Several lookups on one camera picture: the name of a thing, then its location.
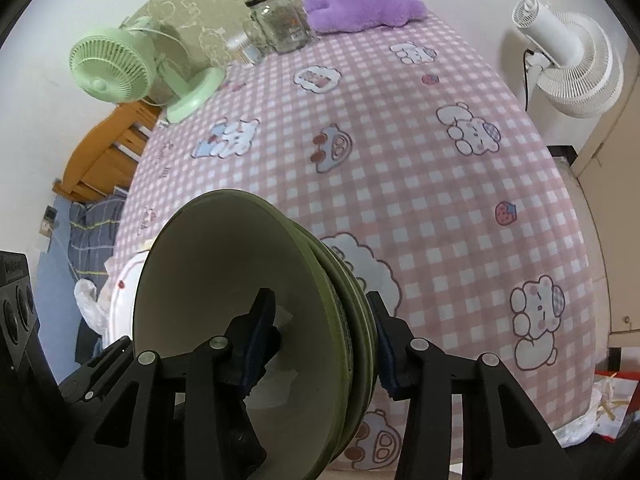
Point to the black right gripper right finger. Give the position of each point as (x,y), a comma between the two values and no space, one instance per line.
(504,435)

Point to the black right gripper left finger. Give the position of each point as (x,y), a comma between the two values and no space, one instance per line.
(142,416)

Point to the white plate red pattern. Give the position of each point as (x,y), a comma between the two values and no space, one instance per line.
(121,316)

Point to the green ceramic bowl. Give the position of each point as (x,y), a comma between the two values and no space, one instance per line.
(206,267)

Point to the white plastic bag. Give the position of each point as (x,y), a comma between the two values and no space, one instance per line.
(94,304)

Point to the black speaker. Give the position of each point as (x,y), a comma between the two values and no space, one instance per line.
(22,357)

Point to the red white box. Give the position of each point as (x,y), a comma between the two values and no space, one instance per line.
(618,407)

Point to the pink checkered tablecloth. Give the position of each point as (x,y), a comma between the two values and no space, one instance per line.
(404,152)

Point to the green desk fan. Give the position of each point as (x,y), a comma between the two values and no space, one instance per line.
(121,65)

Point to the white standing fan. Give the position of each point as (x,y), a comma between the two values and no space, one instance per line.
(571,61)

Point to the cotton swab container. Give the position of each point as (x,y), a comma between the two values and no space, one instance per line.
(244,51)

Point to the glass jar dark lid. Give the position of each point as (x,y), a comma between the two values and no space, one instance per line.
(280,23)

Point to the purple plush toy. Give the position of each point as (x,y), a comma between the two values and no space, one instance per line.
(329,16)

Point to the wall socket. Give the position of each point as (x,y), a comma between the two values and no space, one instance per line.
(48,221)

